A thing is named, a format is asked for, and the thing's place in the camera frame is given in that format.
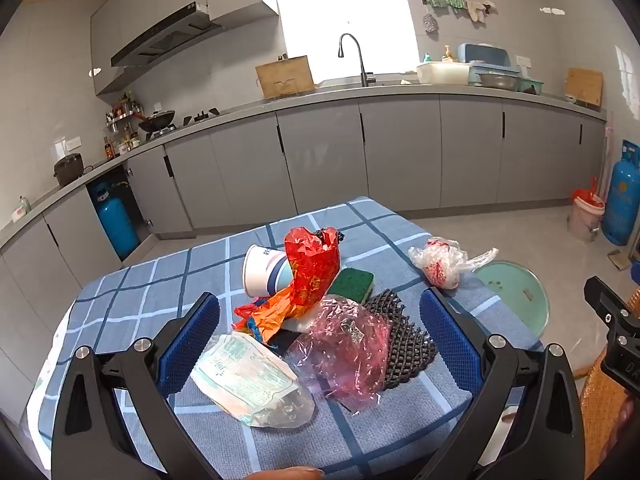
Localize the woven wicker chair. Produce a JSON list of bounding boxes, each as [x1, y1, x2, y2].
[[575, 290, 640, 480]]

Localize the beige hanging gloves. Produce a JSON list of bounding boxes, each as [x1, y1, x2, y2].
[[465, 0, 498, 23]]

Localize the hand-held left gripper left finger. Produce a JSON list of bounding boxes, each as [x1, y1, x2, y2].
[[50, 291, 223, 480]]

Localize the dark cooking pot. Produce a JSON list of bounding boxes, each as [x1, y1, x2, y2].
[[53, 153, 85, 187]]

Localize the person's left hand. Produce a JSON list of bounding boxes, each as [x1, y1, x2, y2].
[[239, 466, 327, 480]]

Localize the blue gas cylinder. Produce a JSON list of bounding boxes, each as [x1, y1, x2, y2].
[[95, 182, 141, 256], [601, 139, 640, 247]]

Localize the dark gooseneck faucet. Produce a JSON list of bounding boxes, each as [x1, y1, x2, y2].
[[338, 33, 377, 87]]

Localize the blue dish rack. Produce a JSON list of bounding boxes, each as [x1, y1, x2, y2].
[[457, 42, 546, 96]]

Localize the white plastic basin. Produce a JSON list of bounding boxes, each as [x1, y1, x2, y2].
[[416, 61, 473, 86]]

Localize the clear printed plastic package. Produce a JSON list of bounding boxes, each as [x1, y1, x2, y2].
[[192, 331, 316, 429]]

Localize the black wok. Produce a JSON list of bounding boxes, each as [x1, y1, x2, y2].
[[137, 110, 177, 133]]

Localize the gas stove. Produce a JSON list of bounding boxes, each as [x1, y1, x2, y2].
[[145, 107, 221, 138]]

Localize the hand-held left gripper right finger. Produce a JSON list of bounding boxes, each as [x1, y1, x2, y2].
[[410, 287, 588, 480]]

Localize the pink transparent plastic bag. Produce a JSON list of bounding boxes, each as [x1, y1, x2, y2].
[[290, 294, 393, 413]]

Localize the white wall socket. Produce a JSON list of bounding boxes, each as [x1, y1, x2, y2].
[[52, 136, 81, 158]]

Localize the spice rack with bottles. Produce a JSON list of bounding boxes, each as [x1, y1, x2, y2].
[[102, 91, 146, 158]]

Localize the white red plastic bag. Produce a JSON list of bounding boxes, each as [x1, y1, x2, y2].
[[407, 237, 501, 291]]

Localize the wooden cutting board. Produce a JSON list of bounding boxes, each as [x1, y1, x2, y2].
[[255, 56, 316, 98], [565, 67, 604, 107]]

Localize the grey kitchen base cabinets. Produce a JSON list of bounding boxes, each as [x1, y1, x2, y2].
[[0, 82, 608, 361]]

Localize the orange plastic wrapper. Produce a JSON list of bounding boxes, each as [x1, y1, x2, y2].
[[232, 285, 311, 346]]

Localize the green scouring sponge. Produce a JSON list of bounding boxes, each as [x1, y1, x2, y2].
[[327, 267, 376, 306]]

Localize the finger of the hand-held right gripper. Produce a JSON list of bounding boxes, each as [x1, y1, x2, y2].
[[584, 275, 630, 328]]

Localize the bright window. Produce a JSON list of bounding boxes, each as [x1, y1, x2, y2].
[[272, 0, 421, 83]]

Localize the white bucket with red bag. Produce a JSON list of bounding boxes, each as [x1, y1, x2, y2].
[[567, 177, 606, 243]]

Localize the green round stool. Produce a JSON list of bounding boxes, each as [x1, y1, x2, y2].
[[472, 259, 551, 338]]

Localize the white paper cup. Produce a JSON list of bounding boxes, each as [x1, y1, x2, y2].
[[242, 244, 296, 298]]

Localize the metal basin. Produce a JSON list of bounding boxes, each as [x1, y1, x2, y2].
[[477, 72, 523, 92]]

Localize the black range hood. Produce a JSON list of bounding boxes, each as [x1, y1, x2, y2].
[[110, 2, 223, 68]]

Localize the blue plaid tablecloth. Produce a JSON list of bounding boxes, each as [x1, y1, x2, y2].
[[27, 196, 546, 480]]

